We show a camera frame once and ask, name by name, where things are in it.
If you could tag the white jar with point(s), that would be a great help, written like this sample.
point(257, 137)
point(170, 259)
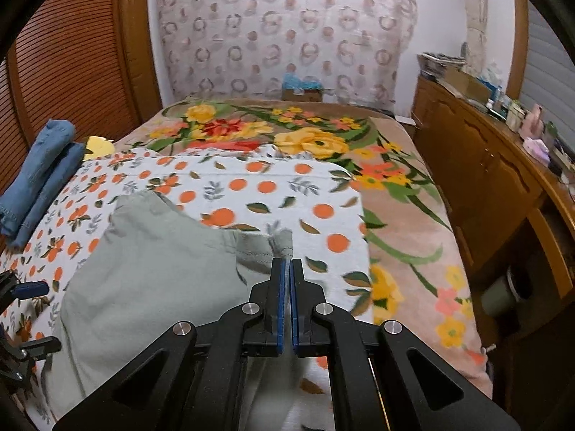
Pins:
point(515, 117)

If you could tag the cardboard box on sideboard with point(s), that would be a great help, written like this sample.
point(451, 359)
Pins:
point(466, 85)

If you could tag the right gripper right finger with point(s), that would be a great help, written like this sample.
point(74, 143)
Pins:
point(383, 377)

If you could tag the grey window blind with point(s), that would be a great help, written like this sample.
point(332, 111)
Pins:
point(549, 77)

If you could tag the folded blue jeans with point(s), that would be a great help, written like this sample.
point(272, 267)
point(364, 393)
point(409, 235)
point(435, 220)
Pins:
point(53, 159)

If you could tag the wooden louvered wardrobe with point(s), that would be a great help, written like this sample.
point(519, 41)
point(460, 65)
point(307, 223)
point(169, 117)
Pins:
point(85, 61)

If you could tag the wooden sideboard cabinet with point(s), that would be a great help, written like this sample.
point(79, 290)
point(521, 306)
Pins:
point(510, 214)

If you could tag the grey green shorts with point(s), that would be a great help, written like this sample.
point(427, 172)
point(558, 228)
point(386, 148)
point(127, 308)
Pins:
point(156, 266)

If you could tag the pink pouch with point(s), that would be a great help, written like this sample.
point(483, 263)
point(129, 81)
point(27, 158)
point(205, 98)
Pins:
point(538, 150)

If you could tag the stack of newspapers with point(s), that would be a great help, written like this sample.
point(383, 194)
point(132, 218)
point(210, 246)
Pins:
point(433, 66)

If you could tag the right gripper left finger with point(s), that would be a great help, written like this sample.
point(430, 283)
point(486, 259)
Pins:
point(191, 378)

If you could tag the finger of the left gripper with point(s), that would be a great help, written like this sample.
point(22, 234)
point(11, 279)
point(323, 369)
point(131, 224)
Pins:
point(40, 349)
point(29, 290)

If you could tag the circle pattern sheer curtain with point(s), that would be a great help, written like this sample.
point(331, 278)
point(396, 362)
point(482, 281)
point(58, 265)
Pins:
point(243, 48)

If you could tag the cardboard box with blue bag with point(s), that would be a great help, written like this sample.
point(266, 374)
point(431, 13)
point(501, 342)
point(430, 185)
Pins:
point(306, 89)

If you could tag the floral pink blanket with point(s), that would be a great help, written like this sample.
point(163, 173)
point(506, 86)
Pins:
point(417, 274)

